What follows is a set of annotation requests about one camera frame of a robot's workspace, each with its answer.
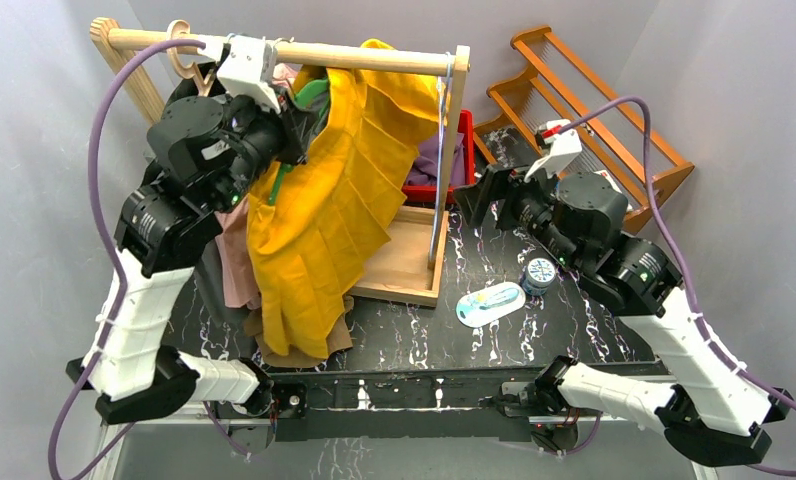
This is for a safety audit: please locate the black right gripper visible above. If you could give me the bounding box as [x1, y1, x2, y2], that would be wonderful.
[452, 155, 583, 271]

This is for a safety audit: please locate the purple skirt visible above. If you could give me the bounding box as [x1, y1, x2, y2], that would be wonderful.
[405, 132, 466, 187]

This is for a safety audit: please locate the yellow pleated skirt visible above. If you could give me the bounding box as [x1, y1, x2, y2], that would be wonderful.
[246, 65, 439, 361]

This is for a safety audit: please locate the light blue wire hanger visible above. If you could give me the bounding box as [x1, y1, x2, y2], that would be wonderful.
[428, 52, 454, 266]

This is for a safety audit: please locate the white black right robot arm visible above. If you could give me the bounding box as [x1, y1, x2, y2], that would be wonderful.
[454, 165, 789, 467]

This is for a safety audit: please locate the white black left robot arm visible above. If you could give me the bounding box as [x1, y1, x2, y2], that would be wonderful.
[66, 95, 324, 425]

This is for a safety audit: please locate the green plastic hanger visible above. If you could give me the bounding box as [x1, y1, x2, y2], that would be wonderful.
[267, 77, 330, 206]

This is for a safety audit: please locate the wooden clothes hanger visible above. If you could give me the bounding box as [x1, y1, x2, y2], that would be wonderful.
[166, 19, 216, 98]

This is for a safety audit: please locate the blue patterned round tin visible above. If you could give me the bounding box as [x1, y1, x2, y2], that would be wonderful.
[519, 258, 557, 297]

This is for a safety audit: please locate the red plastic bin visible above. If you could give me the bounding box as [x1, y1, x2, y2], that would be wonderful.
[402, 109, 475, 204]

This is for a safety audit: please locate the small white box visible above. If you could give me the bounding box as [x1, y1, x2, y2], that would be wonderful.
[595, 169, 634, 213]

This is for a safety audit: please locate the white blister pack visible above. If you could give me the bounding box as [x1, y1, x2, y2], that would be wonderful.
[455, 282, 526, 328]

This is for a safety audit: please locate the wooden clothes rack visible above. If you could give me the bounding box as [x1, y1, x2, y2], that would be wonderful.
[89, 17, 471, 308]

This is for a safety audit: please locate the orange wooden shoe rack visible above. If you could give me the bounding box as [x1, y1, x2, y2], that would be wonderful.
[474, 25, 696, 236]

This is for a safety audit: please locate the pink garment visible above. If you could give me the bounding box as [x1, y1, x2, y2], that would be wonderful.
[213, 63, 307, 311]

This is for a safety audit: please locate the grey garment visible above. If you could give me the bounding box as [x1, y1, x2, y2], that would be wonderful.
[131, 159, 244, 322]

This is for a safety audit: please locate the brown garment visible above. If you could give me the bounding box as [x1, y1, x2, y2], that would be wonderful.
[243, 295, 354, 368]

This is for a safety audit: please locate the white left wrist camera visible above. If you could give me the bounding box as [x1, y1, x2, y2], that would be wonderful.
[198, 34, 281, 114]

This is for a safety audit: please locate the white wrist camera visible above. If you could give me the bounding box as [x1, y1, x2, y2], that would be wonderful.
[198, 34, 281, 114]
[524, 119, 583, 181]

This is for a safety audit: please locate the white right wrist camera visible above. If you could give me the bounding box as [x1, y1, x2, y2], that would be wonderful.
[524, 119, 583, 181]

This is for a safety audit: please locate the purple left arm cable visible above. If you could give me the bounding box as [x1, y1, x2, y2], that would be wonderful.
[46, 38, 208, 480]

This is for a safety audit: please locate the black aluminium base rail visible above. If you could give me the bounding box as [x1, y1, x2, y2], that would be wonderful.
[93, 364, 697, 480]

